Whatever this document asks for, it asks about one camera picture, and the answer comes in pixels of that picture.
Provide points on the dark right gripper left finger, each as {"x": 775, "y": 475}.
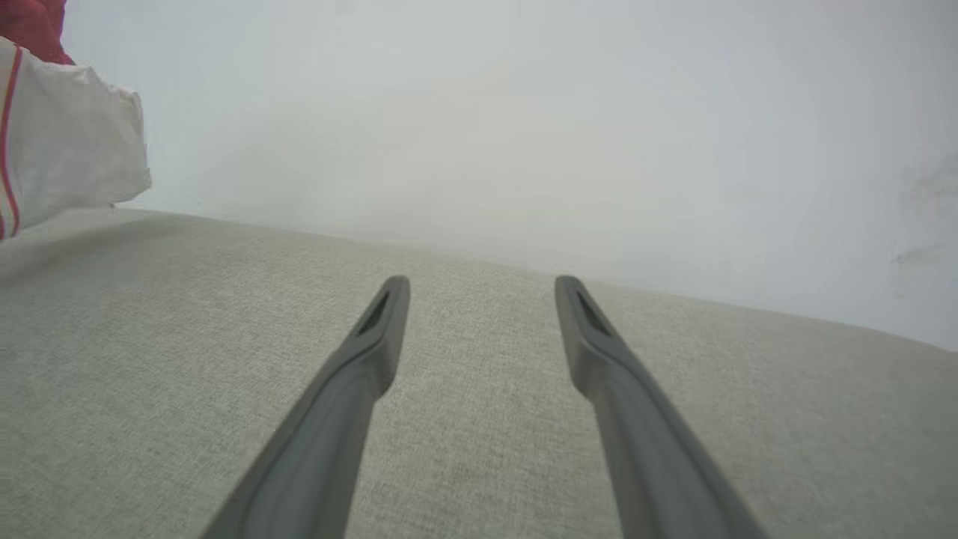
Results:
{"x": 322, "y": 442}

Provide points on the red and white garment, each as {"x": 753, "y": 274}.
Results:
{"x": 67, "y": 135}

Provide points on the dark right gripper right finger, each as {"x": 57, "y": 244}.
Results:
{"x": 651, "y": 457}

